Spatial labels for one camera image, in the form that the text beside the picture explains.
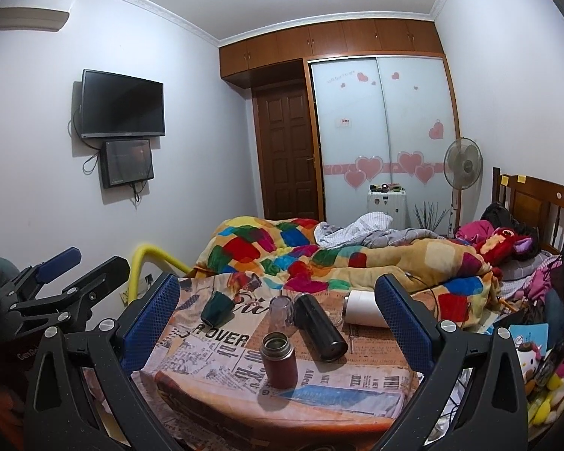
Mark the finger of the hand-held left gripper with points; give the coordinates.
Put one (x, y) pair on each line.
(98, 273)
(61, 259)

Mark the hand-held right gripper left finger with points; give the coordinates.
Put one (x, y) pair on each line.
(149, 325)

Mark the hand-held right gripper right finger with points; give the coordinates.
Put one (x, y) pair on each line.
(405, 325)

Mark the dark green cup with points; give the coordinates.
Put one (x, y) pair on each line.
(216, 309)

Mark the clear plastic cup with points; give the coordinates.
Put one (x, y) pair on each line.
(282, 311)

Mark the yellow bent pipe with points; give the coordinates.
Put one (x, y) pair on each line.
(152, 253)

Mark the newspaper print tablecloth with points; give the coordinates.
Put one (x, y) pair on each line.
(216, 366)

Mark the black thermos flask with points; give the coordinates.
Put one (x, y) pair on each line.
(318, 329)

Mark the grey striped cloth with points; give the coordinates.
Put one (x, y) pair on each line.
(380, 235)

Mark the dark grass decoration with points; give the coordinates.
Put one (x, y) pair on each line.
(432, 218)

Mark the pink plush toy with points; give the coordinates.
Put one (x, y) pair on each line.
(472, 231)

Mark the white suitcase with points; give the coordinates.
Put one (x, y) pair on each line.
(386, 206)

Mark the red plush toy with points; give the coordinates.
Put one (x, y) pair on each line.
(500, 244)

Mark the blue booklet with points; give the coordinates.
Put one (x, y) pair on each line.
(531, 333)

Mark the grey pillow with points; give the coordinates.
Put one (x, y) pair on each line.
(521, 268)

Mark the red-brown thermos flask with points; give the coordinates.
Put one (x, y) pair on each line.
(279, 361)

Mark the white cat plush toy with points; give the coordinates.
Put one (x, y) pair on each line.
(532, 361)

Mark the black bag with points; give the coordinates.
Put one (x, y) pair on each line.
(498, 216)

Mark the colourful patchwork blanket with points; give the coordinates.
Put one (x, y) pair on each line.
(272, 249)

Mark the yellow plush toy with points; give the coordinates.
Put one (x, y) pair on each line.
(550, 401)

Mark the white standing fan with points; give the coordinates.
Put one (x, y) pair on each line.
(461, 159)

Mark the wooden bed headboard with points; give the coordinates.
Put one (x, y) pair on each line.
(536, 202)

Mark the brown wooden door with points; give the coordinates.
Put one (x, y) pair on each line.
(286, 159)

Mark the wooden wardrobe with sliding doors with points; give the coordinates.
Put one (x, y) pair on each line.
(348, 117)

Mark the white air conditioner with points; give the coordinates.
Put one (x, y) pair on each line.
(26, 19)

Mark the small black wall monitor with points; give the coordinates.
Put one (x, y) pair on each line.
(127, 163)

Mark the black wall television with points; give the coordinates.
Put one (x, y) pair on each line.
(120, 103)

